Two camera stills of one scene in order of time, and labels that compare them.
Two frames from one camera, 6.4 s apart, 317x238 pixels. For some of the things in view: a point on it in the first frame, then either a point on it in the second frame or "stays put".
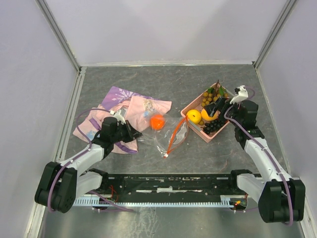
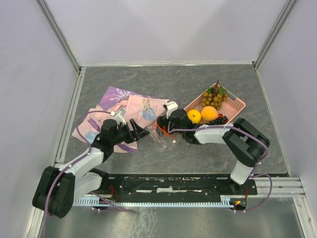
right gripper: [221, 105] → [163, 121]
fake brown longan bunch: [213, 93] stays put
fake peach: [205, 115] stays put
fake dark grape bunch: [213, 125] stays put
